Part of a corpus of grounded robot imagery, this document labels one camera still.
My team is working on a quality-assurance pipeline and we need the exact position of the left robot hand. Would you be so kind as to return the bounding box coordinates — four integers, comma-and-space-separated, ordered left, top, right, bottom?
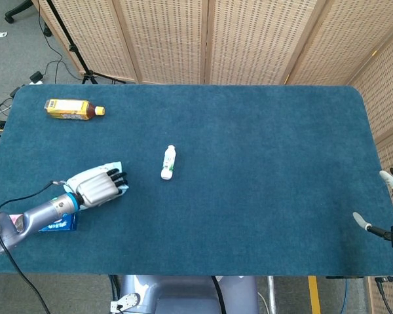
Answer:
65, 166, 129, 207

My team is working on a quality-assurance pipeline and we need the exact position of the blue table carpet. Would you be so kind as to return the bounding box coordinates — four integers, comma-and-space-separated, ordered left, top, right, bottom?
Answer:
0, 84, 393, 275

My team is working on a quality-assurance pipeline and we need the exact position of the blue cookie package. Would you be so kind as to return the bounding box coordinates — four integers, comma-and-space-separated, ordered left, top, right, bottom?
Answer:
9, 211, 79, 234

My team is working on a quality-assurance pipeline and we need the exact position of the metal table leg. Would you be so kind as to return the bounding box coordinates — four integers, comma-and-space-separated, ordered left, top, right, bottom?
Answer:
267, 276, 278, 314

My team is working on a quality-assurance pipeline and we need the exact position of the yellow label tea bottle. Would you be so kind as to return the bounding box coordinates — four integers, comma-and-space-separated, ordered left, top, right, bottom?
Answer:
44, 98, 106, 122

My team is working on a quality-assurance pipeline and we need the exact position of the small white drink bottle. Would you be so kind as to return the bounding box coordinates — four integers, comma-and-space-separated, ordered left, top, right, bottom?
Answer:
160, 145, 178, 181

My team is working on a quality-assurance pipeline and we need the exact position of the black office chair base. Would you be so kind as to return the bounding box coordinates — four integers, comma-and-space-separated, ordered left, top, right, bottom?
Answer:
5, 0, 33, 24

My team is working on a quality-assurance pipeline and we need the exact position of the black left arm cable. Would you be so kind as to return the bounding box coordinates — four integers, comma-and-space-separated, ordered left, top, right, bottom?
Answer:
0, 180, 66, 314

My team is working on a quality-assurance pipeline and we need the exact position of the black floor cable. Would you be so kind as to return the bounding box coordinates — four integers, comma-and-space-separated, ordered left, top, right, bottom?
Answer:
37, 0, 73, 82

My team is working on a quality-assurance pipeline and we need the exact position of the silver robot torso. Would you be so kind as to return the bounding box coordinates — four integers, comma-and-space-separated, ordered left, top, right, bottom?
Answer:
109, 274, 259, 314

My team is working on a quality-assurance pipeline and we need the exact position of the black tripod stand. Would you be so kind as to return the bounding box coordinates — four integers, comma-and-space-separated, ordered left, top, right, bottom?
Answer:
45, 0, 127, 85

